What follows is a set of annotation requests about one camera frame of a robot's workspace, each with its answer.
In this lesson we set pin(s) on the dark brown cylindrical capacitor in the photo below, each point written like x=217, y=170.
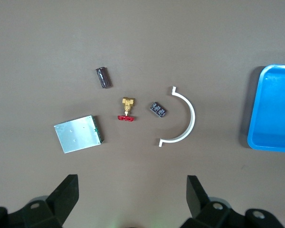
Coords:
x=104, y=78

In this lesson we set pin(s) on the brass valve red handwheel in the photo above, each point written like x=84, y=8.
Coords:
x=127, y=102

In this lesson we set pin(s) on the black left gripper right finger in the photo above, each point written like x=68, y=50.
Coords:
x=197, y=202

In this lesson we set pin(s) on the grey metal power supply box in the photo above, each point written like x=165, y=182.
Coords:
x=78, y=134

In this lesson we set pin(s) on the blue plastic tray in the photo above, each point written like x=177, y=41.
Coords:
x=275, y=107

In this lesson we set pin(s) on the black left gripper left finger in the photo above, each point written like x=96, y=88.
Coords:
x=64, y=199

